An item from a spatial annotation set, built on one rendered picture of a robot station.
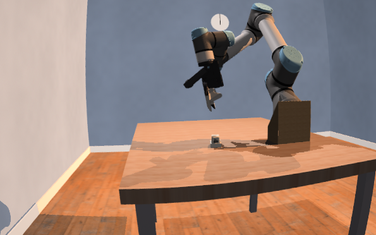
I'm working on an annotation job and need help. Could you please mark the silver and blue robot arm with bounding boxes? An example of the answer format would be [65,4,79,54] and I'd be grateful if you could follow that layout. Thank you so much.
[191,3,303,112]

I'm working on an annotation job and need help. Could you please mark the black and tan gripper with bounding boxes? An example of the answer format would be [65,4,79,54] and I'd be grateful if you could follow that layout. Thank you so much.
[198,60,224,112]

